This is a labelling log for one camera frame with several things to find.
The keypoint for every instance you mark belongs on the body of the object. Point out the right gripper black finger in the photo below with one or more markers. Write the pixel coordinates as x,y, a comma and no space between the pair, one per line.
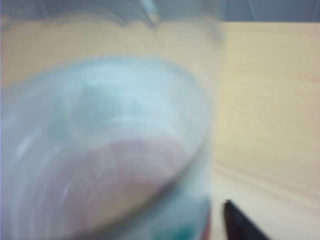
240,225

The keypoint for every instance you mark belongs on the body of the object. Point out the clear water bottle red label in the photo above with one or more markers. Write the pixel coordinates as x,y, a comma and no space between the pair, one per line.
112,125

